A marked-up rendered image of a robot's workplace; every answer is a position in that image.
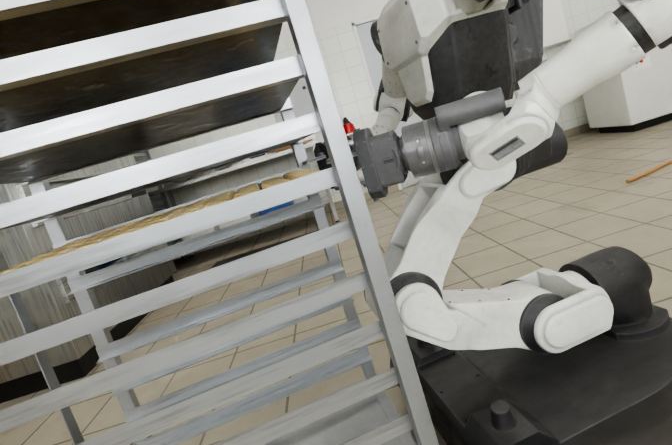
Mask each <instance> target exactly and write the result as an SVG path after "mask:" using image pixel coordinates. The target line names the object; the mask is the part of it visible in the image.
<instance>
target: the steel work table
mask: <svg viewBox="0 0 672 445"><path fill-rule="evenodd" d="M304 139H305V140H308V139H313V140H312V141H309V142H306V144H304V148H308V147H312V148H313V152H314V148H315V143H318V141H317V140H316V137H315V133H314V134H312V135H310V136H308V137H306V138H304ZM292 152H293V151H292V149H288V150H285V151H282V152H279V153H276V152H273V153H275V154H273V153H272V155H269V156H266V157H263V158H259V159H256V160H253V161H250V162H246V163H245V162H244V160H242V161H238V162H235V163H232V166H230V167H229V168H227V169H224V170H221V171H216V170H214V169H212V170H209V171H206V172H202V173H199V175H197V176H196V177H195V178H194V179H192V180H188V181H185V182H182V183H174V182H170V183H166V184H163V185H164V188H163V189H159V190H156V191H153V192H150V193H148V196H149V197H150V196H153V195H157V194H160V193H163V192H166V191H167V194H168V197H169V199H170V202H171V205H172V207H175V206H177V205H176V203H175V200H174V197H173V194H172V192H171V190H173V189H176V188H179V187H183V186H186V185H189V184H192V183H195V182H199V181H202V180H205V179H208V178H212V177H215V176H218V175H221V174H224V173H228V172H231V171H234V170H237V169H241V168H244V167H247V166H250V165H253V164H257V163H260V162H263V161H266V160H270V159H273V158H276V157H279V156H283V155H286V154H289V153H292ZM325 190H326V193H327V195H326V196H322V197H321V200H322V204H323V205H327V204H330V206H331V209H332V212H333V215H334V219H335V222H336V223H337V222H339V219H338V215H337V212H336V209H335V206H334V203H333V199H332V196H331V193H330V190H329V188H328V189H325Z"/></svg>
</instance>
